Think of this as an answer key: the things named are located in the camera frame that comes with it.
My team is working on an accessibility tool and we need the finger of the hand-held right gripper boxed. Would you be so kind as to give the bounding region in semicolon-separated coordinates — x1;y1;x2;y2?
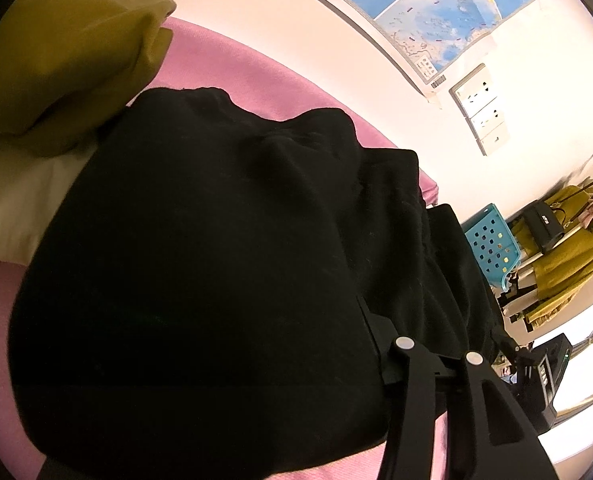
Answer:
507;342;539;380

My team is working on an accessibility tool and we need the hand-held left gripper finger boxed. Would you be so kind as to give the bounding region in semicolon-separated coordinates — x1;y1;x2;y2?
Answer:
370;310;560;480

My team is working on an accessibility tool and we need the black button jacket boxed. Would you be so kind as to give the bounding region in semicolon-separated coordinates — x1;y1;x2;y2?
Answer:
7;87;519;478

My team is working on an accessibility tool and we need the clothes rack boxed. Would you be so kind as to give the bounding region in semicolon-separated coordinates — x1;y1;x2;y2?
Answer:
496;165;593;321

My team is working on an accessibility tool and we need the olive green hanging garment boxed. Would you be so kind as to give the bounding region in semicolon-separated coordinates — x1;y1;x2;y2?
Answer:
509;185;593;328

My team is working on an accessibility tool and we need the blue perforated plastic basket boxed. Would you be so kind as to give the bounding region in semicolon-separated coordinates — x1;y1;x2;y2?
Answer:
462;203;522;281

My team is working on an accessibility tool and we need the black handbag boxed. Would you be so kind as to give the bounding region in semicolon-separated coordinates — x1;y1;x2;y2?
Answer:
521;200;567;256

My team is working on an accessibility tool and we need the pink bed sheet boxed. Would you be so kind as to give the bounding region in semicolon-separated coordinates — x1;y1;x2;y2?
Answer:
0;16;439;480

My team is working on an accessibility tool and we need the cream cloth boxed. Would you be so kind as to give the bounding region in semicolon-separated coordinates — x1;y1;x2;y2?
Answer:
0;140;100;266

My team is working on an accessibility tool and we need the mustard yellow cloth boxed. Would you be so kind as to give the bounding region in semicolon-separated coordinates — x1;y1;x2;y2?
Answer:
0;0;178;158

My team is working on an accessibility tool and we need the wall map poster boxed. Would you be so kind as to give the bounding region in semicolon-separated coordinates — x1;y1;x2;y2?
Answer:
256;0;559;98

